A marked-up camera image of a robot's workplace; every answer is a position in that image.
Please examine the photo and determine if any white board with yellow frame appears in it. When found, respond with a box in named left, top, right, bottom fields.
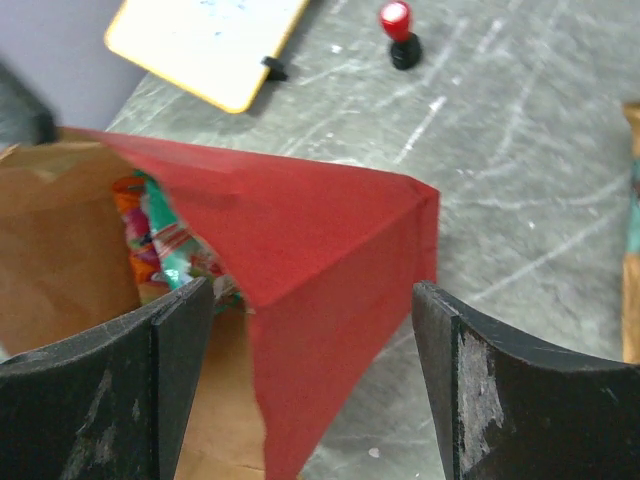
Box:
left=104, top=0, right=308, bottom=114

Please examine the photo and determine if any red paper bag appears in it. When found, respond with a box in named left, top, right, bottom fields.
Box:
left=1, top=129, right=439, bottom=479

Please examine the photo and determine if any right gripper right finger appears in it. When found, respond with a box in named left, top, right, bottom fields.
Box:
left=412, top=281, right=639, bottom=479

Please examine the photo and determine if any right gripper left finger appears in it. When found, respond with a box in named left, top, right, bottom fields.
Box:
left=1, top=279, right=215, bottom=480

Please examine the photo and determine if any brown teal chips bag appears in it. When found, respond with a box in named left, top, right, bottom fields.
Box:
left=621, top=101, right=639, bottom=364

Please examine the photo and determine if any red and black stamp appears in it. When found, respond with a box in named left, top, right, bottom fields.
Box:
left=379, top=1, right=423, bottom=71

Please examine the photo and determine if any green white snack bag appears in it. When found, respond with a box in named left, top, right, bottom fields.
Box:
left=134, top=172, right=243, bottom=311

